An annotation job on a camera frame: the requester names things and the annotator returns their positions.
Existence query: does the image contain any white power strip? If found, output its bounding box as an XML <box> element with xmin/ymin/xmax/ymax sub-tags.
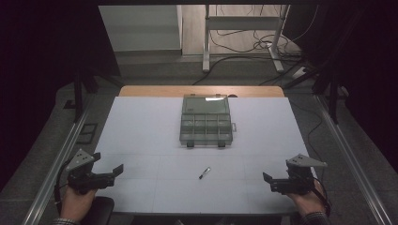
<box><xmin>291</xmin><ymin>66</ymin><xmax>308</xmax><ymax>80</ymax></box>

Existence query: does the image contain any white metal desk frame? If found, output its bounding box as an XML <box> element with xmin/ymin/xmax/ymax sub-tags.
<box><xmin>202</xmin><ymin>4</ymin><xmax>291</xmax><ymax>75</ymax></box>

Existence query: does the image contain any person's right hand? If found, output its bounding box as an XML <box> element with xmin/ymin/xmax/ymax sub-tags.
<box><xmin>284</xmin><ymin>182</ymin><xmax>327</xmax><ymax>218</ymax></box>

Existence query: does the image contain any thin black floor cable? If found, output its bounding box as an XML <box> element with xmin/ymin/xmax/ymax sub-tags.
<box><xmin>289</xmin><ymin>98</ymin><xmax>325</xmax><ymax>164</ymax></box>

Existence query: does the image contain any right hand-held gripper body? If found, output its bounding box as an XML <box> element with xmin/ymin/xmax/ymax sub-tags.
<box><xmin>269</xmin><ymin>153</ymin><xmax>329</xmax><ymax>196</ymax></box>

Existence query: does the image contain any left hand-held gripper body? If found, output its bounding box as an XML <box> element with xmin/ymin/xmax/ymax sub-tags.
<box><xmin>65</xmin><ymin>148</ymin><xmax>116</xmax><ymax>195</ymax></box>

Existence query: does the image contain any aluminium frame rail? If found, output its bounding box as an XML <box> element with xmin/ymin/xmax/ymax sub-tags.
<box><xmin>21</xmin><ymin>93</ymin><xmax>96</xmax><ymax>225</ymax></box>
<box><xmin>314</xmin><ymin>94</ymin><xmax>394</xmax><ymax>225</ymax></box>

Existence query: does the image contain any small black screw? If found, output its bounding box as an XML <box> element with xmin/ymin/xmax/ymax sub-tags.
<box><xmin>198</xmin><ymin>166</ymin><xmax>212</xmax><ymax>181</ymax></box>

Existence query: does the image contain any white table cover sheet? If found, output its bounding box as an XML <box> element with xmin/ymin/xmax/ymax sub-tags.
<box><xmin>93</xmin><ymin>96</ymin><xmax>317</xmax><ymax>217</ymax></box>

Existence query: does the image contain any person's left hand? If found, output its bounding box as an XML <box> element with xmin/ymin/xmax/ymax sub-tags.
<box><xmin>59</xmin><ymin>185</ymin><xmax>99</xmax><ymax>222</ymax></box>

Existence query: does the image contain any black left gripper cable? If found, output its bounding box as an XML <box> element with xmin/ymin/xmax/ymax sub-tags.
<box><xmin>53</xmin><ymin>159</ymin><xmax>71</xmax><ymax>216</ymax></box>

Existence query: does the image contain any black metal stand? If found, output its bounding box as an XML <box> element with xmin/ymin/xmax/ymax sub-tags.
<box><xmin>283</xmin><ymin>62</ymin><xmax>349</xmax><ymax>126</ymax></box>
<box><xmin>64</xmin><ymin>66</ymin><xmax>124</xmax><ymax>124</ymax></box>

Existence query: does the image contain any white cabinet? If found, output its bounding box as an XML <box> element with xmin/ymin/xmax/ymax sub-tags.
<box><xmin>98</xmin><ymin>4</ymin><xmax>184</xmax><ymax>53</ymax></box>

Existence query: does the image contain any clear plastic compartment box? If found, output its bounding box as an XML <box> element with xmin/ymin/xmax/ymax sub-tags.
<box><xmin>178</xmin><ymin>93</ymin><xmax>237</xmax><ymax>149</ymax></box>

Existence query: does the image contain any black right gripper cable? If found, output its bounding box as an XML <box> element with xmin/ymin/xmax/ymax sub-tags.
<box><xmin>311</xmin><ymin>176</ymin><xmax>333</xmax><ymax>218</ymax></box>

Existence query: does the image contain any tangle of black floor cables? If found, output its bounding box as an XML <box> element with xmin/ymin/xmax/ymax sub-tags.
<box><xmin>191</xmin><ymin>4</ymin><xmax>320</xmax><ymax>87</ymax></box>

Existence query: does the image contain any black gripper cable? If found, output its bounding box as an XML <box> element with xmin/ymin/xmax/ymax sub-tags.
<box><xmin>53</xmin><ymin>159</ymin><xmax>71</xmax><ymax>216</ymax></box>
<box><xmin>311</xmin><ymin>176</ymin><xmax>333</xmax><ymax>218</ymax></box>

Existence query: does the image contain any black floor plate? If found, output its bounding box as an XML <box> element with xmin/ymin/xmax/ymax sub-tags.
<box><xmin>75</xmin><ymin>123</ymin><xmax>99</xmax><ymax>145</ymax></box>

